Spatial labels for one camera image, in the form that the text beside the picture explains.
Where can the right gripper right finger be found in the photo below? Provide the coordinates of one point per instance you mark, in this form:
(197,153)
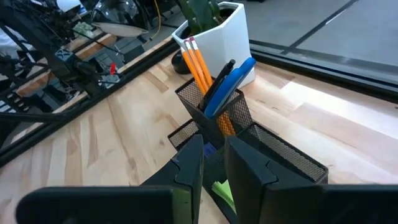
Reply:
(248,199)

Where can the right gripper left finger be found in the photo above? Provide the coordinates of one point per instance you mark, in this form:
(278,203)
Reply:
(180,199)

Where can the green sticky note pad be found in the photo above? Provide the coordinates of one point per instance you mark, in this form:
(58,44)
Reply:
(224,193)

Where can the blue eraser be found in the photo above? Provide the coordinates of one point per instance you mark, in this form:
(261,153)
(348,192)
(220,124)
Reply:
(210,150)

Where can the black pen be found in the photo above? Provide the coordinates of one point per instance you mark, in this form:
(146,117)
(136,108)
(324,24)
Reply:
(217,84)

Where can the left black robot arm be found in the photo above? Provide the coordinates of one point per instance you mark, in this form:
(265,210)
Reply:
(88,81)

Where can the black mesh desk organizer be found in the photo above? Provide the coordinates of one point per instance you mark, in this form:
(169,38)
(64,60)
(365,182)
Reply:
(239,112)

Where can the white plant pot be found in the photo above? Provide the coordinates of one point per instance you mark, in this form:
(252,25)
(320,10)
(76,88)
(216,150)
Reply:
(227,43)

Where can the green cactus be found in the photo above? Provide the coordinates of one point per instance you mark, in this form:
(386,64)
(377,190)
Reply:
(200,14)

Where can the black desk lamp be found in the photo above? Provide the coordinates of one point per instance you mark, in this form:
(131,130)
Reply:
(118,18)

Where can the black aluminium table frame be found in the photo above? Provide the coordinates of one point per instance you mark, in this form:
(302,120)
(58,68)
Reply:
(93,98)

